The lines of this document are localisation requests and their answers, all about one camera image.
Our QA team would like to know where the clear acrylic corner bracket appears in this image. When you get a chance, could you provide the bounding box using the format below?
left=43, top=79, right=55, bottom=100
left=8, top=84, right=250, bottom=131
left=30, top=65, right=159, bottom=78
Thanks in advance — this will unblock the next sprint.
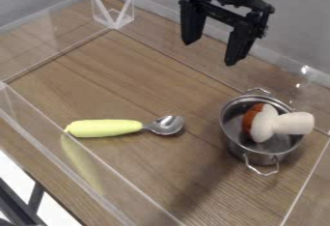
left=93, top=0, right=135, bottom=30

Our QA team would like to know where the dark metal table frame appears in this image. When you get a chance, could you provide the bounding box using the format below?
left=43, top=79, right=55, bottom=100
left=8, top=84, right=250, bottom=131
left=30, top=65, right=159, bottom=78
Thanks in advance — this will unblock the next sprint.
left=0, top=179, right=47, bottom=226

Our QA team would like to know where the toy mushroom red cap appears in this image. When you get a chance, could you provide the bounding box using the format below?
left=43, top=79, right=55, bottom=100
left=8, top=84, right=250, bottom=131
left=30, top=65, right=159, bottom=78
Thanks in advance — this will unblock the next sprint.
left=242, top=103, right=314, bottom=143

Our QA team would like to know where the clear acrylic enclosure wall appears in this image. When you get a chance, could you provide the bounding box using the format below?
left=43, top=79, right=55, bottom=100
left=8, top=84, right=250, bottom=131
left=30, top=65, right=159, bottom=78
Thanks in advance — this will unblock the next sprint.
left=0, top=0, right=330, bottom=226

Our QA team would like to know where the spoon with yellow handle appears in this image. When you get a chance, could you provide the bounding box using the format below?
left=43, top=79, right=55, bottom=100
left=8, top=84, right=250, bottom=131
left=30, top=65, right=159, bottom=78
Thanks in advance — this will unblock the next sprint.
left=65, top=115, right=186, bottom=138

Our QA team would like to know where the silver pot with handles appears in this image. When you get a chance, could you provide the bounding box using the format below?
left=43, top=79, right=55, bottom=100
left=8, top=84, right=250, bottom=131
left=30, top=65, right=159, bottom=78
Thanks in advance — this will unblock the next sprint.
left=220, top=88, right=304, bottom=177

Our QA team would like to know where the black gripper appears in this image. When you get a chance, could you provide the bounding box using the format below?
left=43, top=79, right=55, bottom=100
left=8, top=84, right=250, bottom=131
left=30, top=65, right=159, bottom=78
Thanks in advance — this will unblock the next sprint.
left=179, top=0, right=276, bottom=67

